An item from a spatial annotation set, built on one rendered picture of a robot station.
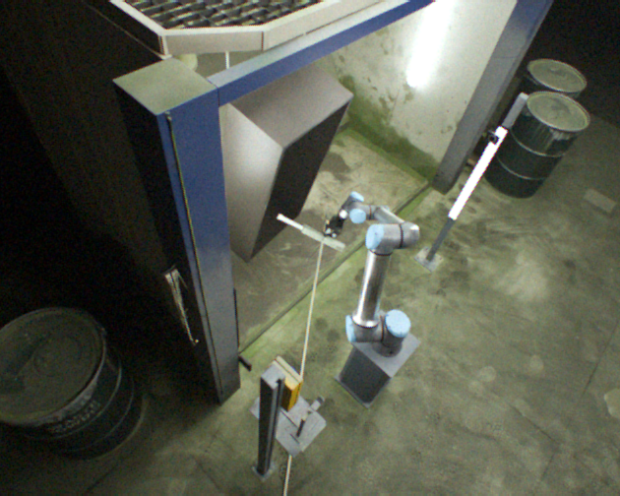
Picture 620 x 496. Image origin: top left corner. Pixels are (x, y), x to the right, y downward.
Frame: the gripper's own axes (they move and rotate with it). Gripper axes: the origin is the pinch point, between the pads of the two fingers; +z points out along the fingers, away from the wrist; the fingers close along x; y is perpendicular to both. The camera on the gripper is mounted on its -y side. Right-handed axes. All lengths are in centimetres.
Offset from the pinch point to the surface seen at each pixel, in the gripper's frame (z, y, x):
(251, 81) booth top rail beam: -97, -110, 86
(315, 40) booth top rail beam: -111, -91, 75
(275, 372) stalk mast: -34, -145, 42
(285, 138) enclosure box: -61, -39, 61
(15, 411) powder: 80, -122, 114
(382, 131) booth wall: -32, 192, -50
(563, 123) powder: -133, 139, -164
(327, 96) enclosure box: -79, -5, 49
